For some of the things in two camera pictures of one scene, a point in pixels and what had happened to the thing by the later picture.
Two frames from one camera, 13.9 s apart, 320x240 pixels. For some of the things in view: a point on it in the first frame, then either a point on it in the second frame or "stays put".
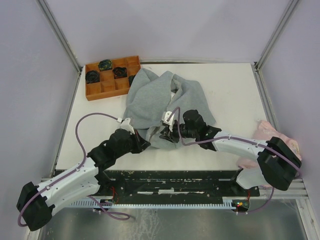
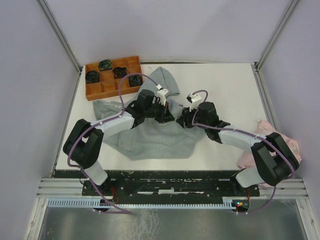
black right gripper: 169,135 to 184,119
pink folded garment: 265,131 stays put
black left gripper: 141,143 to 166,115
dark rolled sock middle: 120,72 stays put
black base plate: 171,186 stays put
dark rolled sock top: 105,64 stays put
